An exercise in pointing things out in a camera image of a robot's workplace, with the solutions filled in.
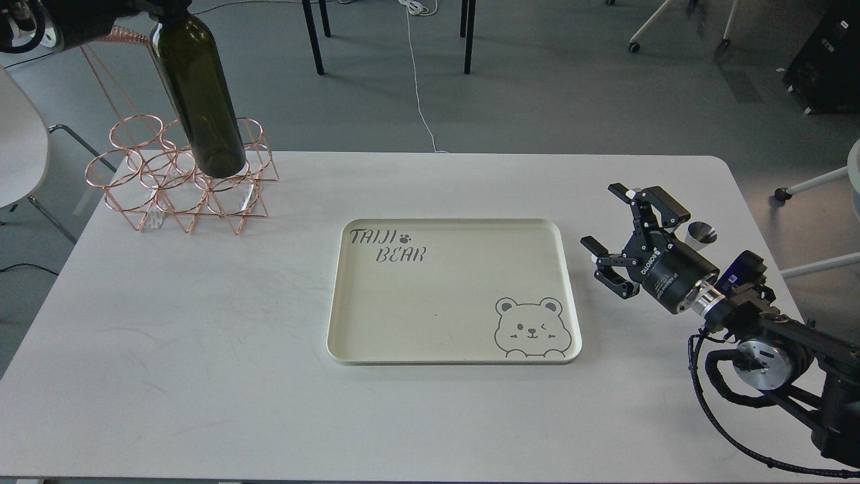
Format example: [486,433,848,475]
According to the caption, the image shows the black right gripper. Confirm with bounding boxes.
[580,183,719,315]

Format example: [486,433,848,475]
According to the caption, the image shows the silver metal jigger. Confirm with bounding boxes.
[684,221,718,251]

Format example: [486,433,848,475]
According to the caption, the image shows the dark green wine bottle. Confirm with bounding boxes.
[148,1,246,178]

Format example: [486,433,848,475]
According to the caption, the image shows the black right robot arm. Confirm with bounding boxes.
[580,183,858,479]

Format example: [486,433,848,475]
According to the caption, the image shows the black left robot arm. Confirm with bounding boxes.
[1,1,191,53]

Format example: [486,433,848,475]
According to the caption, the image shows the cream bear serving tray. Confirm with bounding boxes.
[327,218,583,364]

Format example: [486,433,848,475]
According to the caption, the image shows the white rolling chair base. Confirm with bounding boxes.
[605,0,741,54]

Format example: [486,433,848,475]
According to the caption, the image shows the white chair right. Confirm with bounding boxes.
[772,141,859,280]

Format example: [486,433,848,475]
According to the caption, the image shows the white chair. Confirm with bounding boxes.
[1,69,117,244]
[772,141,859,280]

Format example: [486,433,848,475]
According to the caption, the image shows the black equipment case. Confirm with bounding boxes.
[783,1,859,114]

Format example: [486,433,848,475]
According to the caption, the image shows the black table legs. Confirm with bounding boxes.
[301,0,476,77]

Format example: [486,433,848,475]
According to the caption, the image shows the white chair left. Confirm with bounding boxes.
[1,69,117,244]

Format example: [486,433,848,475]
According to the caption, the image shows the white floor cable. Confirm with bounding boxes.
[396,0,449,155]

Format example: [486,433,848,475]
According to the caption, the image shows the copper wire bottle rack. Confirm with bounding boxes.
[73,27,280,237]

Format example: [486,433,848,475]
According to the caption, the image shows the black floor cables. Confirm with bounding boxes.
[3,40,78,71]

